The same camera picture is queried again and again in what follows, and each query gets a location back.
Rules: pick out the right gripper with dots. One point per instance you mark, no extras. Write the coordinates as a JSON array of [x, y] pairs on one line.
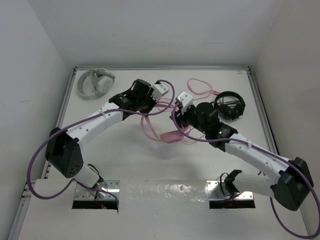
[[180, 117]]

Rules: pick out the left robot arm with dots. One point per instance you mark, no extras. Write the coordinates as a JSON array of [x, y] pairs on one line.
[[64, 151]]

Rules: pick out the pink headphones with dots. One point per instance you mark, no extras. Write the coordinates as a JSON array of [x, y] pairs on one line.
[[167, 137]]

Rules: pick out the black headphones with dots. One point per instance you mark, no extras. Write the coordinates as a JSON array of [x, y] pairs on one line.
[[231, 110]]

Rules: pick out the aluminium table frame rail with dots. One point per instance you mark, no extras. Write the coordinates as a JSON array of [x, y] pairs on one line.
[[163, 187]]

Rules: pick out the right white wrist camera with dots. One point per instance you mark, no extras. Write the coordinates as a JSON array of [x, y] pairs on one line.
[[184, 101]]

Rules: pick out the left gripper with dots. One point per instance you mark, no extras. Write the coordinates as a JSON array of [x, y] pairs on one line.
[[152, 101]]

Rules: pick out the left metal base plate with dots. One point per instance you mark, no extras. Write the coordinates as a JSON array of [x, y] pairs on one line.
[[109, 190]]

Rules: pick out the metal base plate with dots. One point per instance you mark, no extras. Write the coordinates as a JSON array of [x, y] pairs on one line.
[[217, 191], [109, 190]]

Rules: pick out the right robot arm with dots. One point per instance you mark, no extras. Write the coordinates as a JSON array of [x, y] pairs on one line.
[[287, 181]]

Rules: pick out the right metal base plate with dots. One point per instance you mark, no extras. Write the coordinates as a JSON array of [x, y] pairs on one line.
[[217, 191]]

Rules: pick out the white grey headphones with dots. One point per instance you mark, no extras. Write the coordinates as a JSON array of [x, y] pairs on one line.
[[101, 79]]

